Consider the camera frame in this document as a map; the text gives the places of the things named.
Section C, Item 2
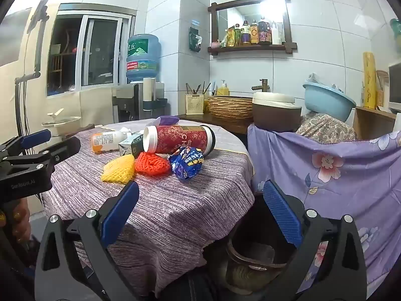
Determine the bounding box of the yellow capped plastic bottle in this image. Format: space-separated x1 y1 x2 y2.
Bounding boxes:
91 131 134 154

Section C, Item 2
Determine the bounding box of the yellow cling film roll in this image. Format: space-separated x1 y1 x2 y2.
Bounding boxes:
363 52 376 109

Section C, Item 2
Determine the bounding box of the red patterned tea canister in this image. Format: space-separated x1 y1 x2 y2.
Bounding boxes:
142 125 217 157

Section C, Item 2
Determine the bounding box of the person's left hand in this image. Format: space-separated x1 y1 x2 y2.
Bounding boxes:
9 199 31 246

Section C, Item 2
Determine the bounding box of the beige chopstick holder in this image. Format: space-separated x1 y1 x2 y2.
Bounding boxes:
185 93 206 115

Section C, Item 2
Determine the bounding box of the blue snack wrapper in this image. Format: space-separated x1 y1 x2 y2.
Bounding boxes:
169 146 205 182

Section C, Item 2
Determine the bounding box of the glass jar wooden lid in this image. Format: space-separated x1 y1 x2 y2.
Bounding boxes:
375 70 389 108

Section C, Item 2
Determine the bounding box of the crumpled white plastic bag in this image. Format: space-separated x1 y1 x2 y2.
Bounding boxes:
306 73 345 93

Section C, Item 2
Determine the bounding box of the yellow foam fruit net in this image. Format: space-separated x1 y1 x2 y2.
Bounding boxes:
101 154 136 184

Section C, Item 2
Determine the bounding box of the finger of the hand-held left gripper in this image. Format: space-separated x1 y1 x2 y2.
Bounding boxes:
0 128 52 160
6 136 82 168

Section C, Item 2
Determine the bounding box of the green milk carton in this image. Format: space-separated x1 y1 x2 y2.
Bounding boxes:
118 132 145 159

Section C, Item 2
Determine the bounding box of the orange foam fruit net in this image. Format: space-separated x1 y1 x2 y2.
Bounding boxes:
135 151 172 177

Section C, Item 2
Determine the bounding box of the wooden framed mirror shelf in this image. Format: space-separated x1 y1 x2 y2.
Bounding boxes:
208 0 297 56

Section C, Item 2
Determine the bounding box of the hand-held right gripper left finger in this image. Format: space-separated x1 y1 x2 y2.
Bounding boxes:
34 180 140 301

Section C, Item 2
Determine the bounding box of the sliding window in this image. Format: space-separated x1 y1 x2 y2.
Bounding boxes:
47 3 137 97

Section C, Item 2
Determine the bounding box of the grey water dispenser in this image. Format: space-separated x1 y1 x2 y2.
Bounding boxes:
112 83 168 123

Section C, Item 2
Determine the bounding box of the white paper cup stack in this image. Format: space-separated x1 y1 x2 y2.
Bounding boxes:
142 77 156 112

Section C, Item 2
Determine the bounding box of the paisley patterned cloth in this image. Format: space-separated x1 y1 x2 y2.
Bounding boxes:
296 113 358 145

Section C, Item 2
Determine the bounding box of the large dark sauce bottle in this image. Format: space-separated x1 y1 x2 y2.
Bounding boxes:
257 17 272 44

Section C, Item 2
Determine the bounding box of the dark green wall packet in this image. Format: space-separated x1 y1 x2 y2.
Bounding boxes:
188 27 203 53

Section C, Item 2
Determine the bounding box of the white pot glass lid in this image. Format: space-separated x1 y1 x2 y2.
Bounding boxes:
42 108 82 129

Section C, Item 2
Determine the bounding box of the brown plastic bin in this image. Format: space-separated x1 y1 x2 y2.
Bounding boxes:
224 237 290 295

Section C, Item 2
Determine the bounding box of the woven wicker basin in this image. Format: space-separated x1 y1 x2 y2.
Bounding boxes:
207 96 254 119

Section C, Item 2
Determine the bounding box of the purple packet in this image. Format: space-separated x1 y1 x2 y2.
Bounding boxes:
156 115 180 126

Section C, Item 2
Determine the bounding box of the blue water jug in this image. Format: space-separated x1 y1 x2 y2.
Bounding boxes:
126 34 162 84

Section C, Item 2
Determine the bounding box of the light wooden cabinet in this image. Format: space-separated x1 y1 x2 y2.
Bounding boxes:
352 106 398 140

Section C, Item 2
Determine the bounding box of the white bottle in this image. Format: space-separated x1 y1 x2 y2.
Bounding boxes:
272 21 283 45

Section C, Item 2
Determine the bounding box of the purple floral sheet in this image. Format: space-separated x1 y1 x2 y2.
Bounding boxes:
247 122 401 295

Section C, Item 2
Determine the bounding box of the brown and cream rice cooker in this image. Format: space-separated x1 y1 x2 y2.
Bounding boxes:
252 92 303 132

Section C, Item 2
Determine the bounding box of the dark chopsticks bundle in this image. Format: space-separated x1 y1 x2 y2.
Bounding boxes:
186 82 211 95

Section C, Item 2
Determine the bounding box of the white microwave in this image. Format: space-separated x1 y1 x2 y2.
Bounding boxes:
388 61 401 113

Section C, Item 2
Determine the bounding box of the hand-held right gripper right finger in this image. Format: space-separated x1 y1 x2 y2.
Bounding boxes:
262 179 367 301

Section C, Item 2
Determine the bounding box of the light blue plastic basin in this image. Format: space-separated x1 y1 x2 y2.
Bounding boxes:
302 81 357 122

